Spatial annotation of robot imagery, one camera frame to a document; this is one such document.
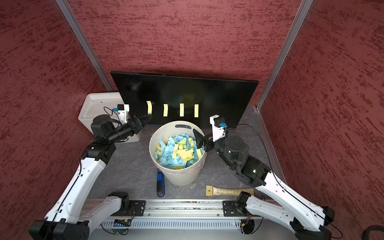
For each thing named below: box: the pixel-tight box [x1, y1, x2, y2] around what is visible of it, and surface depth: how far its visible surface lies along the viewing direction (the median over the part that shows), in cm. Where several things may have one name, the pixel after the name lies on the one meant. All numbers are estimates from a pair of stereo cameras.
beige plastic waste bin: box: [149, 120, 207, 187], surface depth 74 cm
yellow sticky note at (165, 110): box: [163, 103, 168, 117], surface depth 74 cm
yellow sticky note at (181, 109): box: [179, 103, 184, 117], surface depth 74 cm
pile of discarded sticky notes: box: [154, 133, 205, 170], surface depth 73 cm
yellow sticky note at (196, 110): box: [194, 104, 199, 118], surface depth 74 cm
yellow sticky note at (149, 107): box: [146, 100, 153, 115], surface depth 72 cm
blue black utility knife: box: [156, 168, 165, 198], surface depth 82 cm
